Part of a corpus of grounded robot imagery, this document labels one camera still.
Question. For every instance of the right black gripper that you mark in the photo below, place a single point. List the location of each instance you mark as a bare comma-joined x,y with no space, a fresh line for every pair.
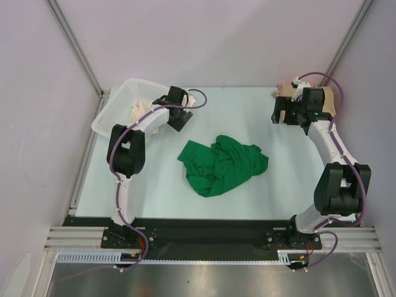
279,109

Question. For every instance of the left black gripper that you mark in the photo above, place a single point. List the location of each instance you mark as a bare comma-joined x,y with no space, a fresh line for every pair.
177,125

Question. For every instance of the white plastic basket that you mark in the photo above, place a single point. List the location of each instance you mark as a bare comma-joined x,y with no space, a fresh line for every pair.
118,109

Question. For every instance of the green t shirt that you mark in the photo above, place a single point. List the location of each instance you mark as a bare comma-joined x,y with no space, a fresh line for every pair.
226,164

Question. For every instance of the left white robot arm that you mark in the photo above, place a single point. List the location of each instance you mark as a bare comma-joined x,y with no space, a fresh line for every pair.
127,147

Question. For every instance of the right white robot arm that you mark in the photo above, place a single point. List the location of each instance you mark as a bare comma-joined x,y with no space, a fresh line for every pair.
342,187

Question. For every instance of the folded tan t shirt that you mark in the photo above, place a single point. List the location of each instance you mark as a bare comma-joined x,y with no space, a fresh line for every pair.
329,107

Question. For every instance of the folded pink t shirt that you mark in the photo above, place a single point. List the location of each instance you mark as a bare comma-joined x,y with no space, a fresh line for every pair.
289,83

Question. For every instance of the cream t shirt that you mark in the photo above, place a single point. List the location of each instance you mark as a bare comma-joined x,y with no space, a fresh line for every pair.
140,113

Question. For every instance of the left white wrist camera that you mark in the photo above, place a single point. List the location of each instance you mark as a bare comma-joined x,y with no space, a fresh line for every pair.
189,101

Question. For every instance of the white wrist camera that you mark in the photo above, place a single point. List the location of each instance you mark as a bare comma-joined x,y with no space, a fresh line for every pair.
189,101
299,85

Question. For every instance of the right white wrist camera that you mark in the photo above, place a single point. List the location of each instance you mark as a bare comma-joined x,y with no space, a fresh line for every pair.
299,85

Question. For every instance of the left aluminium corner post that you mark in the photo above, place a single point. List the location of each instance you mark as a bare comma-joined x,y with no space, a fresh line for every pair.
72,41

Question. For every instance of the aluminium corner post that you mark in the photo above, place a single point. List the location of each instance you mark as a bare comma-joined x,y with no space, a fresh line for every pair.
351,32
72,41

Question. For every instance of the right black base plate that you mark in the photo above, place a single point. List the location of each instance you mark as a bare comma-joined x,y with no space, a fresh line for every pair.
281,238

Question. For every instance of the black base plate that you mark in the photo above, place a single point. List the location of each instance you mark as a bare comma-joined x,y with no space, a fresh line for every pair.
281,238
122,237

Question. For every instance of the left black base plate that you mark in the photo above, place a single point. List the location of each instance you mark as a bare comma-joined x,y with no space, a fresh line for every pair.
122,237

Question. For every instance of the right aluminium corner post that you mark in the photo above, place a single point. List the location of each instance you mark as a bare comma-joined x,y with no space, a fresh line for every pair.
351,32

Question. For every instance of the right grey cable duct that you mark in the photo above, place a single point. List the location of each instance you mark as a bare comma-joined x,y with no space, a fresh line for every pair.
294,257

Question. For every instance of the grey cable duct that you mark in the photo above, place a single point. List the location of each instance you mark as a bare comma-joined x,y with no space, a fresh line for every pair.
294,257
85,257

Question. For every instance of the aluminium front rail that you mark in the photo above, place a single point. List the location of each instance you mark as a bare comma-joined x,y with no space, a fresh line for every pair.
78,238

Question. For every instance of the left grey cable duct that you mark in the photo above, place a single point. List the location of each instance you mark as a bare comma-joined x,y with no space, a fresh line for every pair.
85,257

